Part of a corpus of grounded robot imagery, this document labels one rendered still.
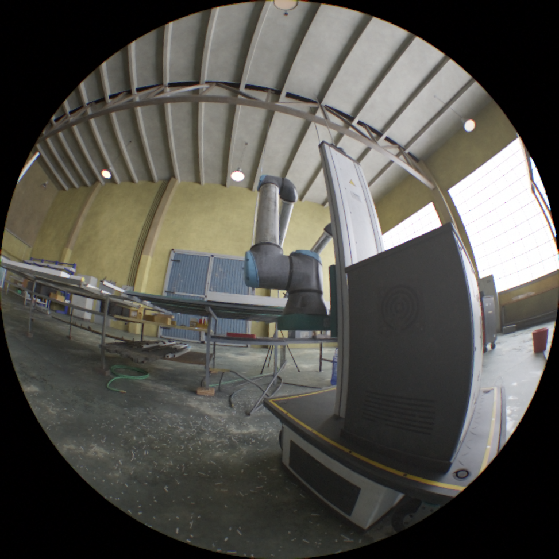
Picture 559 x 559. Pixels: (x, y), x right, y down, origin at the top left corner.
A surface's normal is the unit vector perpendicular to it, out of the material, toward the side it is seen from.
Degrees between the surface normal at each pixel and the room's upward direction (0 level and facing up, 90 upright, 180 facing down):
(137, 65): 180
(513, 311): 90
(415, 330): 90
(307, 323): 90
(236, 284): 90
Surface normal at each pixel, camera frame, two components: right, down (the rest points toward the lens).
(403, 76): -0.03, 0.96
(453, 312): -0.90, -0.15
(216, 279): 0.28, -0.27
